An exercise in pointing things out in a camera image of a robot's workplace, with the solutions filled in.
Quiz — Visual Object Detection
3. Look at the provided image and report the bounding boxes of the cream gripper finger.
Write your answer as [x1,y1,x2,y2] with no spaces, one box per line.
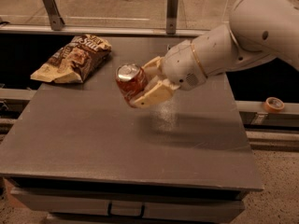
[142,56,163,78]
[129,78,180,108]

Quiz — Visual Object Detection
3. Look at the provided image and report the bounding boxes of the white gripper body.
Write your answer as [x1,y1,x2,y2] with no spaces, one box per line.
[162,40,207,91]

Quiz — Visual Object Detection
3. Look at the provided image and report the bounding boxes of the red coke can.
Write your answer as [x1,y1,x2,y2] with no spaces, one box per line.
[115,63,148,105]

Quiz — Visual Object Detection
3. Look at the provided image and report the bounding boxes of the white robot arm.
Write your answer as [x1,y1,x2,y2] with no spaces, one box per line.
[130,0,299,108]

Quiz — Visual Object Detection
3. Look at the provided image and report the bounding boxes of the brown chip bag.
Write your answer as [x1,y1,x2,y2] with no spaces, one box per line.
[31,35,112,83]

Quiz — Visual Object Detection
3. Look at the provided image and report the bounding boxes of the orange tape roll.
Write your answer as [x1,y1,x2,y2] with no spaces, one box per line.
[263,97,285,113]

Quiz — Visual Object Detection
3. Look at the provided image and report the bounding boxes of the grey cabinet drawer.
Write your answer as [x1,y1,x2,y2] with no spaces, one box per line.
[10,188,245,224]

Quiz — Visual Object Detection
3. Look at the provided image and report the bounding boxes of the middle metal railing bracket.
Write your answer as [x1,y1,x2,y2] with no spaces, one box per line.
[166,0,178,35]

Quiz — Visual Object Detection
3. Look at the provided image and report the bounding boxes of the metal railing bracket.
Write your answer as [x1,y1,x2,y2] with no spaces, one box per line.
[166,0,178,35]
[42,0,64,31]

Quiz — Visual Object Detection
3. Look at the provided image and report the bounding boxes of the left metal railing bracket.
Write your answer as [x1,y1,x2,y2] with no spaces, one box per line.
[42,0,64,31]

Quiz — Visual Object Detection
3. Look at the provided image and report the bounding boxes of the black drawer handle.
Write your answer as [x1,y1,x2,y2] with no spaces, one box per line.
[107,202,145,218]

